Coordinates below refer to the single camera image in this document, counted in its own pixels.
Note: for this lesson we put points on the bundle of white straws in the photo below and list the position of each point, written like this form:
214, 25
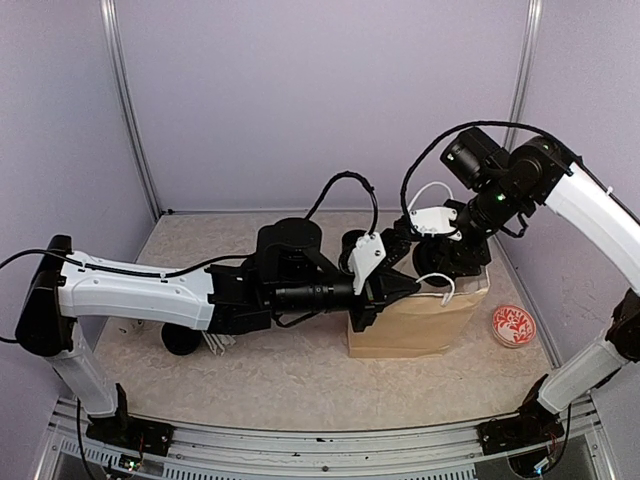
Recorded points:
218, 344

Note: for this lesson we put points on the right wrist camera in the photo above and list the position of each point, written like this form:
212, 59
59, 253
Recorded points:
430, 222

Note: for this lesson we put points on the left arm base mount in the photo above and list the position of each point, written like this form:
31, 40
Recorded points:
132, 433

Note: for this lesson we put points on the aluminium corner post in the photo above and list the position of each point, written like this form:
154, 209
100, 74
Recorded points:
527, 60
118, 65

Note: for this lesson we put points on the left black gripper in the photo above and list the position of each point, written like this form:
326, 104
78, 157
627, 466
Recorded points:
382, 287

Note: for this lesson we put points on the right aluminium corner post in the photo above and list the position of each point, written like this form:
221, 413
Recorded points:
527, 60

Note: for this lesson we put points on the brown paper bag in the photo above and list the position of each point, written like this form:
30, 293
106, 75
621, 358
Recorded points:
424, 324

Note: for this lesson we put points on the stack of black lids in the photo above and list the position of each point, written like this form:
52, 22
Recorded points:
179, 340

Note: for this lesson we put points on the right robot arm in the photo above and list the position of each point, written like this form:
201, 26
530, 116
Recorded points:
543, 172

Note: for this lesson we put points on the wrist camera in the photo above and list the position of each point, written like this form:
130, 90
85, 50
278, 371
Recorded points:
375, 251
430, 222

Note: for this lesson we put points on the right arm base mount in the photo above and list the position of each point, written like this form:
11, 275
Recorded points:
502, 435

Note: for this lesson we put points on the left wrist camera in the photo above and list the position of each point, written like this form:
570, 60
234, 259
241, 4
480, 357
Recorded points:
375, 251

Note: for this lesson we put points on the left aluminium corner post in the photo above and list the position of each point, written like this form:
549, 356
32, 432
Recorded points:
118, 65

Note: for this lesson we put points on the dark green mug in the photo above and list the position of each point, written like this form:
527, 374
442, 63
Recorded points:
348, 243

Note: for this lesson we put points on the front aluminium frame rail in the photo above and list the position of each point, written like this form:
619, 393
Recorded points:
447, 451

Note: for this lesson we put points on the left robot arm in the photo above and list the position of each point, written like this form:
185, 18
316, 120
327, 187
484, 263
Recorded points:
286, 275

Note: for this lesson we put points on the red patterned small plate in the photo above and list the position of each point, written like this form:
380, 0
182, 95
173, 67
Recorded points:
512, 326

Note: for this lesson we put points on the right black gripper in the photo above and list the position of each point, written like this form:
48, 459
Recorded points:
468, 258

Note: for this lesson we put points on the black cup lid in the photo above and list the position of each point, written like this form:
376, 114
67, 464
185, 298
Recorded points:
424, 263

